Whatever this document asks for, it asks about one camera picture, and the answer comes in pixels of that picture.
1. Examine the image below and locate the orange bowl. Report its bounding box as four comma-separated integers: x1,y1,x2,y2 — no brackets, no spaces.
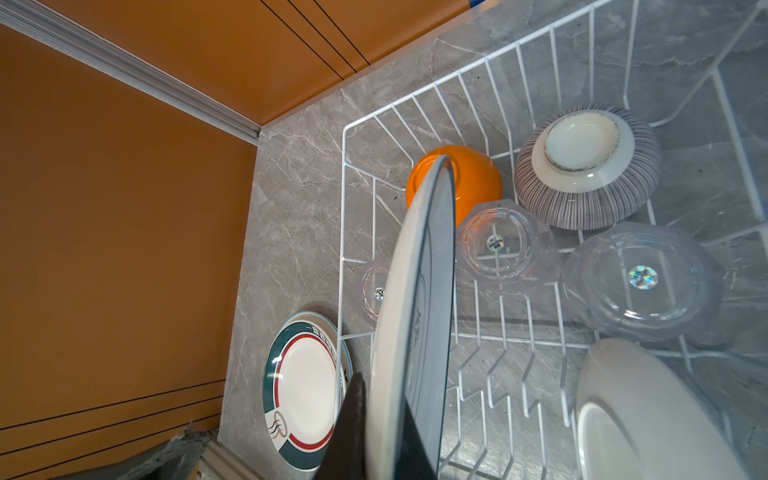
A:
405,145,502,226

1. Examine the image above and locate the green red rimmed plate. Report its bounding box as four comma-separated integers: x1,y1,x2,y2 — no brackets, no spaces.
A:
262,323,341,471

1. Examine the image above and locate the clear faceted glass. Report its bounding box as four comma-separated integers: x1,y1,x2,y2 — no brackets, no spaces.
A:
456,199,561,294

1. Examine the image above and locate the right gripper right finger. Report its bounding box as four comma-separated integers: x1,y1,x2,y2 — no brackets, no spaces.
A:
395,399,441,479

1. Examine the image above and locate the clear plastic cup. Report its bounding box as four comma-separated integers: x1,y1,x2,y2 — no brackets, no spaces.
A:
357,257,390,327

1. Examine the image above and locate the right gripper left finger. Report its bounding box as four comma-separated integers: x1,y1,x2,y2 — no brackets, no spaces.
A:
314,372,366,480

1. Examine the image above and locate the large clear glass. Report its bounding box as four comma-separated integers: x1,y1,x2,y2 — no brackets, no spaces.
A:
561,222,724,342

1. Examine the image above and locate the plain white plate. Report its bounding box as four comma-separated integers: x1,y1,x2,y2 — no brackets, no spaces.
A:
576,338,749,479

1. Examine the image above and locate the striped bowl white base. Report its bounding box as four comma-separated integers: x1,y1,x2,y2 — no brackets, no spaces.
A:
514,103,662,230

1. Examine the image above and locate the white wire dish rack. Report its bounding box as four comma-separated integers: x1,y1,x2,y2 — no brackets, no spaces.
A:
339,1,767,479

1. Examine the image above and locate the dark green rimmed plate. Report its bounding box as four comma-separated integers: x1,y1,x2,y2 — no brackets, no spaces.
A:
365,155,455,479

